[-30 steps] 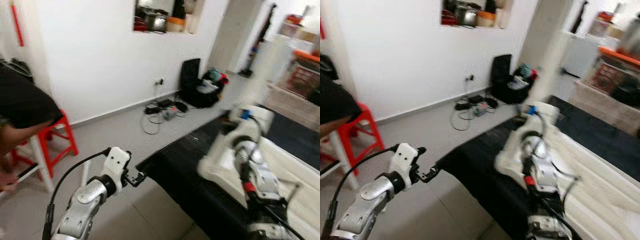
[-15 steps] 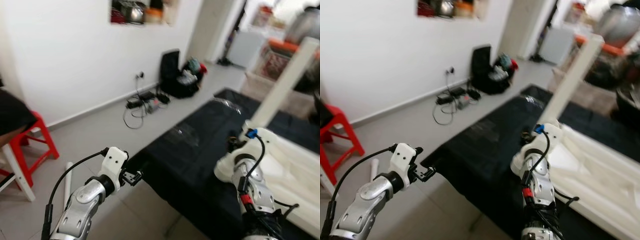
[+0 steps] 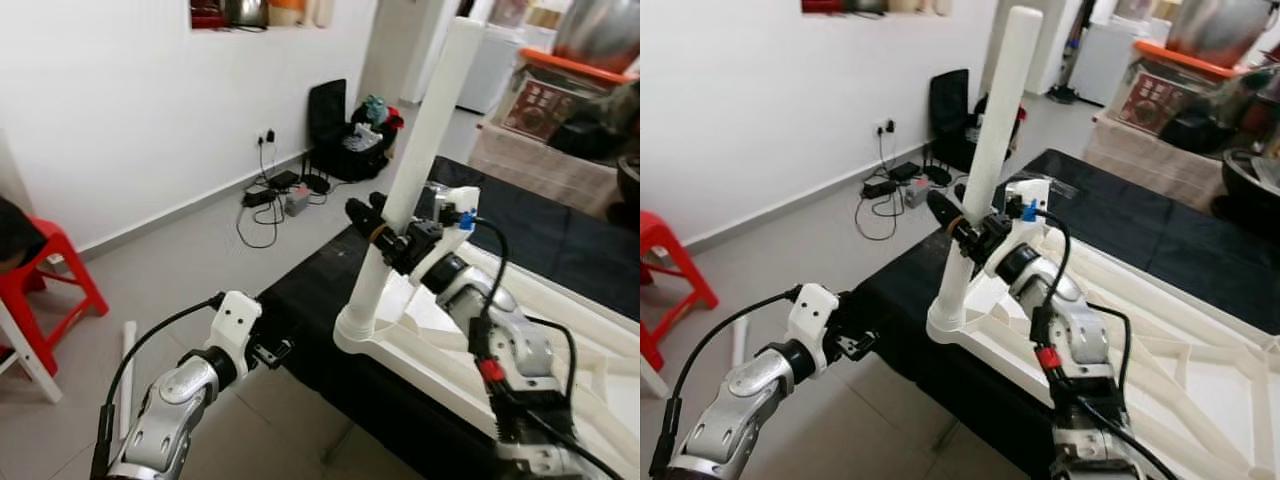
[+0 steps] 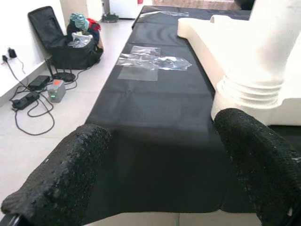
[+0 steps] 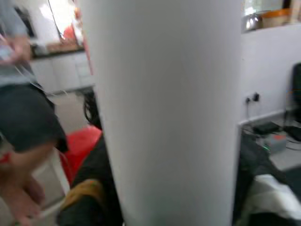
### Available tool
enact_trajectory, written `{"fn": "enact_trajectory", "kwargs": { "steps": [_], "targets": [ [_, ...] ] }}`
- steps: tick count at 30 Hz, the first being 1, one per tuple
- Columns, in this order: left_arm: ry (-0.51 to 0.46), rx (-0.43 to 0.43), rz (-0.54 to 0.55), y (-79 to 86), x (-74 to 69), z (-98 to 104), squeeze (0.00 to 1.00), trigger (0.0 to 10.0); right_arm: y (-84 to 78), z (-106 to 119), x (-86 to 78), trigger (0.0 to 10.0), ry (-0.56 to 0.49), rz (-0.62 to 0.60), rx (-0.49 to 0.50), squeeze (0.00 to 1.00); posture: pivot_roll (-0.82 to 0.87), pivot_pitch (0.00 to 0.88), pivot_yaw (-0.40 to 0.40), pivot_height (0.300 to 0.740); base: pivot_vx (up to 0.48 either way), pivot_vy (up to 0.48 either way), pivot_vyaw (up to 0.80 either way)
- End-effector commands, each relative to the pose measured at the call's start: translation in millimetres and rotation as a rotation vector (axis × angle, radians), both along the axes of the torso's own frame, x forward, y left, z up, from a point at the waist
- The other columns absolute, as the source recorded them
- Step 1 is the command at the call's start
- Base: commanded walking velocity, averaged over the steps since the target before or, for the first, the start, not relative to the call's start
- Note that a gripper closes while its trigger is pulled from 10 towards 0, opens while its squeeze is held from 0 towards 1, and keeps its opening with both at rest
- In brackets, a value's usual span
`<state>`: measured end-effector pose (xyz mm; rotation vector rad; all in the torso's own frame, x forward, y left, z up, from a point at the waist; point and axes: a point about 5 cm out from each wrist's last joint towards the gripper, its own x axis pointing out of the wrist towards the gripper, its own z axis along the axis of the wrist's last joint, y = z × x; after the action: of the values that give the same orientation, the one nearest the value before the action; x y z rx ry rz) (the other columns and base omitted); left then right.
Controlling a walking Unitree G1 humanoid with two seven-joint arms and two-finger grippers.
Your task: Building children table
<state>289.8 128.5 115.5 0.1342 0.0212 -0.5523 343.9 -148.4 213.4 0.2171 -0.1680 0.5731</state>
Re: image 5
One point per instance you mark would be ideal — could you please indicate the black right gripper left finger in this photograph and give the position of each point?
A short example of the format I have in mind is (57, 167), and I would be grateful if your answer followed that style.
(94, 169)

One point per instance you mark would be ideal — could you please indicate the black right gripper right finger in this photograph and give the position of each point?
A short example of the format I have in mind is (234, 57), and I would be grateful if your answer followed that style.
(251, 164)

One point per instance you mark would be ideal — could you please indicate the white plastic table leg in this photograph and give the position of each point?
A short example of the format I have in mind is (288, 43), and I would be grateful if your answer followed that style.
(164, 106)

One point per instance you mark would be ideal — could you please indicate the tan rubber band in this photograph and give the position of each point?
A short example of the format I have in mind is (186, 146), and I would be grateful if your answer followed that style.
(84, 190)

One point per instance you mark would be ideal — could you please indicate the red stool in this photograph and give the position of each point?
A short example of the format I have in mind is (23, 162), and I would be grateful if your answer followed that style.
(82, 143)

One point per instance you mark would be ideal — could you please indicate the grey electronic box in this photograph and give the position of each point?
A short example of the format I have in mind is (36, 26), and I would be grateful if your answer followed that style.
(275, 142)

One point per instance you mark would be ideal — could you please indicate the white wooden stool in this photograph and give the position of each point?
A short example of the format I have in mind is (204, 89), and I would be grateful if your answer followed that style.
(55, 179)

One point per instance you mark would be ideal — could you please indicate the black power adapter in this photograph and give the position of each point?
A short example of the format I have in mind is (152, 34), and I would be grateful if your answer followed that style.
(265, 127)

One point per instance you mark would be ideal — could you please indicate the person in grey shirt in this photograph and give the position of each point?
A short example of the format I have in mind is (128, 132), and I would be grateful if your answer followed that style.
(28, 117)

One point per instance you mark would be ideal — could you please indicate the white kitchen cabinets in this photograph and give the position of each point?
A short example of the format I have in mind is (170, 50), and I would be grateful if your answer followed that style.
(65, 70)

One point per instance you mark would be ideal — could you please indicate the small steel cooking pot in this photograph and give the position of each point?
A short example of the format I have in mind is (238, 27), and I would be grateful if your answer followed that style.
(252, 22)

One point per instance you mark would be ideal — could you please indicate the orange bowl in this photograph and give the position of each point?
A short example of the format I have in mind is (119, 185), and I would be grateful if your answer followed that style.
(275, 17)

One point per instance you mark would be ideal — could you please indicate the black wall charger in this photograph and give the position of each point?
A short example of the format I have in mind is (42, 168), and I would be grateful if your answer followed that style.
(255, 97)

